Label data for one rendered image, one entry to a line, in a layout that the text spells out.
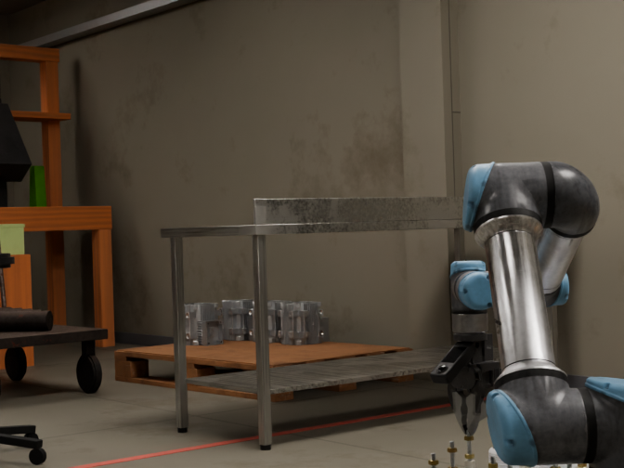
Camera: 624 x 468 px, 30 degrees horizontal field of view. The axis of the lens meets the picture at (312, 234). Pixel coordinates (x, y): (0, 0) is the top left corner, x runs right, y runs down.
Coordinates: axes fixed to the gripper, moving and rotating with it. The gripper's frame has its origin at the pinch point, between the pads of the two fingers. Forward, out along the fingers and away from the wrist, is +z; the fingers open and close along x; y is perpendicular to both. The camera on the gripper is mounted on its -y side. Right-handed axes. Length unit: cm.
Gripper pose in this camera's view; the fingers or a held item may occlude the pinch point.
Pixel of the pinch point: (466, 429)
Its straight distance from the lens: 251.0
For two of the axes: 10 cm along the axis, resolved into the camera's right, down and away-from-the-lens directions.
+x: -6.4, 0.2, 7.6
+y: 7.6, -0.3, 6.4
